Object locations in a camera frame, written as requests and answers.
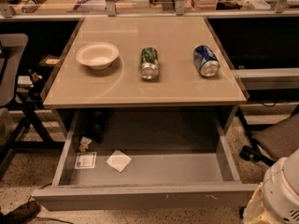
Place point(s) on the black shoe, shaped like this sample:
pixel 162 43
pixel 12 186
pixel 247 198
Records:
pixel 22 214

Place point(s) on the blue bordered paper card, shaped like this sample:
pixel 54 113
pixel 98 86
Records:
pixel 85 160

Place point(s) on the blue soda can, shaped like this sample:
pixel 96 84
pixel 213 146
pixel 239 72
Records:
pixel 205 61

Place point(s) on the grey office chair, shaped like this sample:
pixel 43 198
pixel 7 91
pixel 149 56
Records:
pixel 272 143

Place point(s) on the yellow foam padded gripper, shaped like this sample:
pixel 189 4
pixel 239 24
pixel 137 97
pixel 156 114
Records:
pixel 277 192

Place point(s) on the grey top drawer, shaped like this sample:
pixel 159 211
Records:
pixel 179 158

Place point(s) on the white square paper napkin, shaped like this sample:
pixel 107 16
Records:
pixel 118 160

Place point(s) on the white foam bowl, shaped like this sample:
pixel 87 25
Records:
pixel 97 56

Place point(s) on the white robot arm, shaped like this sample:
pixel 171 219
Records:
pixel 276 199

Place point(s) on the grey side table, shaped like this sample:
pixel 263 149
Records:
pixel 13 46

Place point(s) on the green soda can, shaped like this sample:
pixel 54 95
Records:
pixel 149 64

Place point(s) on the grey cabinet with glass top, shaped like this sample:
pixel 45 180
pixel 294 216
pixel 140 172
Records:
pixel 162 61

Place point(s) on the crumpled paper scrap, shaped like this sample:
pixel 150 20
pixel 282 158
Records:
pixel 84 143

